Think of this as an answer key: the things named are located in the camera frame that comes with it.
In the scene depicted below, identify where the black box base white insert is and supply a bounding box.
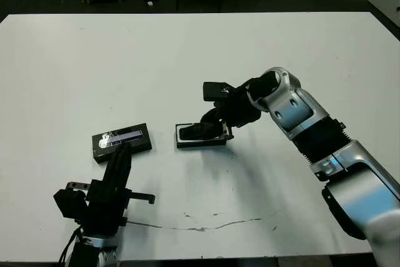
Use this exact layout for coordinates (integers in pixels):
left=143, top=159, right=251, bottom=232
left=175, top=122, right=228, bottom=149

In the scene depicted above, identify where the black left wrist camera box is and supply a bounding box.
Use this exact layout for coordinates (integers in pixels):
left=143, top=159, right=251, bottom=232
left=52, top=188, right=89, bottom=219

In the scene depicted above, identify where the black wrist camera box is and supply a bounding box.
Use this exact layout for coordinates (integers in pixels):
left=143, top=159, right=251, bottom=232
left=52, top=188, right=89, bottom=219
left=202, top=81, right=239, bottom=103

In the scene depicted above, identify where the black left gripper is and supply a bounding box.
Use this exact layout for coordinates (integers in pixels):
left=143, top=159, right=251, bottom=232
left=64, top=141, right=156, bottom=237

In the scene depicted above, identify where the black phone-like camera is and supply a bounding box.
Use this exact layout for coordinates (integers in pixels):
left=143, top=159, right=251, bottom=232
left=179, top=123, right=224, bottom=141

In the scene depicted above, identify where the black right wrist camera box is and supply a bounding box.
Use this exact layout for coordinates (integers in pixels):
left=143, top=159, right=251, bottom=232
left=202, top=81, right=239, bottom=103

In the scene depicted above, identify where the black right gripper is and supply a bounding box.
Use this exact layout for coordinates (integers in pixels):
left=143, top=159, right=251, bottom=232
left=201, top=83, right=262, bottom=141

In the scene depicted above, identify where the black printed box lid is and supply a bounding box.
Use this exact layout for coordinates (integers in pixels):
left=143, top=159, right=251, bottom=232
left=91, top=123, right=154, bottom=164

